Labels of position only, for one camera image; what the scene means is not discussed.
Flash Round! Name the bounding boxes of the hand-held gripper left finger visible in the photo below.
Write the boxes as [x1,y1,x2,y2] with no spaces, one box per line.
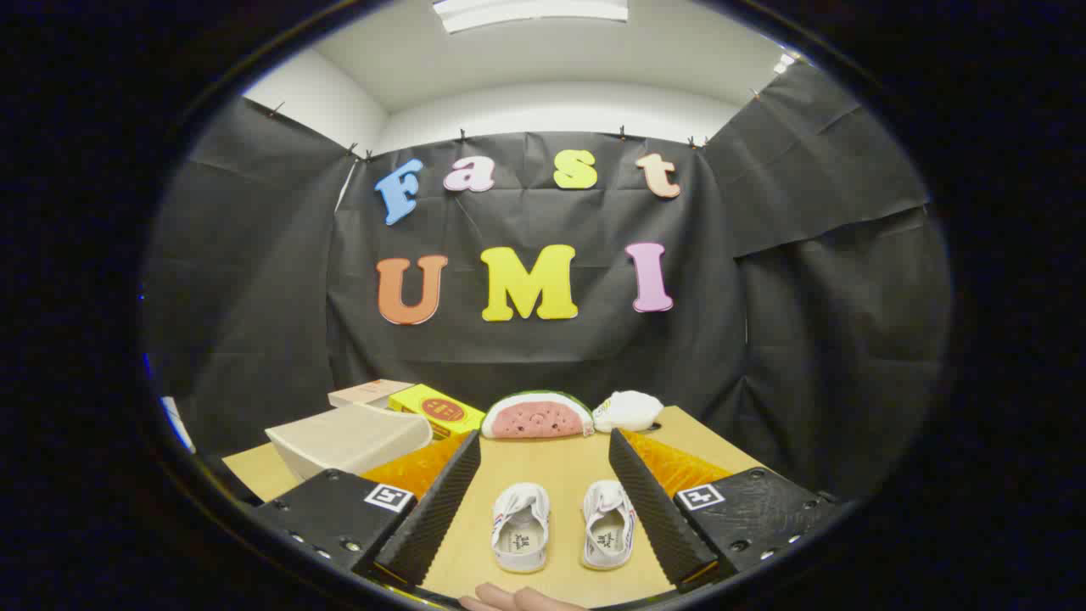
[255,429,482,588]

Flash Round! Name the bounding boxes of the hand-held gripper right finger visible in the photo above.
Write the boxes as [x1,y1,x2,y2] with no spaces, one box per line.
[608,429,842,593]

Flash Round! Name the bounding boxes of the white canvas shoe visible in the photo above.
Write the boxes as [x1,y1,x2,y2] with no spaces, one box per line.
[491,483,551,574]
[581,480,637,570]

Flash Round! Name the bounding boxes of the beige storage box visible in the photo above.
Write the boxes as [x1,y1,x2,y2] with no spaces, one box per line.
[265,403,434,482]

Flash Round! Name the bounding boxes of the yellow book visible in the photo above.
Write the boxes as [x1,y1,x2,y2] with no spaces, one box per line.
[389,384,486,440]

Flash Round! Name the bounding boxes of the white plush toy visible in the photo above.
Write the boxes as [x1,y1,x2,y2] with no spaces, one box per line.
[592,390,664,434]

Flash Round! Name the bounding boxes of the watermelon slice plush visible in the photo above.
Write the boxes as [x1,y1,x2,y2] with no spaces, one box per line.
[481,390,595,440]

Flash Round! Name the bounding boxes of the ceiling light panel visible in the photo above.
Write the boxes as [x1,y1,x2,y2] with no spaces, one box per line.
[433,0,630,35]

